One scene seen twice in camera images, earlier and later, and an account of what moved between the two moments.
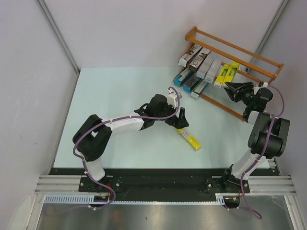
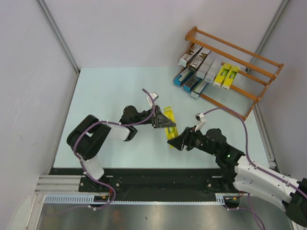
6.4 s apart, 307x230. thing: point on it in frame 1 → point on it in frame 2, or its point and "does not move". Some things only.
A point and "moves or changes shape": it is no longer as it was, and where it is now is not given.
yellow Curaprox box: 221,75 does not move
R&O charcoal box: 200,57 does not move
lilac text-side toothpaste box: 206,64 does not move
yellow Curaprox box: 231,72 moves or changes shape
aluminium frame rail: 59,185 does not move
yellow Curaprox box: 194,143 moves or changes shape
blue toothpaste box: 196,90 does not move
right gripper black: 234,86 → 186,139
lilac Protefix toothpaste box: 213,70 does not move
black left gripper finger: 182,121 → 161,117
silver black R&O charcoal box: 189,55 does not move
